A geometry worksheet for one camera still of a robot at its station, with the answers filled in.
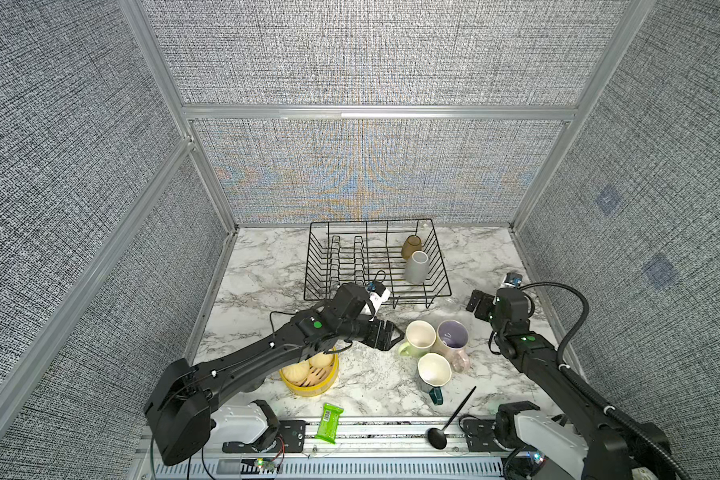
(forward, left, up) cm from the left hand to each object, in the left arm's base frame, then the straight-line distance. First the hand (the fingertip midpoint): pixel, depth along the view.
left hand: (393, 333), depth 74 cm
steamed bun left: (-4, +25, -11) cm, 27 cm away
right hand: (+12, -30, -4) cm, 33 cm away
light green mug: (+4, -10, -13) cm, 17 cm away
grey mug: (+25, -11, -7) cm, 28 cm away
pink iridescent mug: (+3, -19, -15) cm, 24 cm away
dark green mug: (-5, -12, -14) cm, 19 cm away
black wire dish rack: (+38, +4, -13) cm, 41 cm away
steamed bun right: (-2, +18, -11) cm, 21 cm away
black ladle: (-20, -10, -15) cm, 27 cm away
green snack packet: (-16, +17, -16) cm, 28 cm away
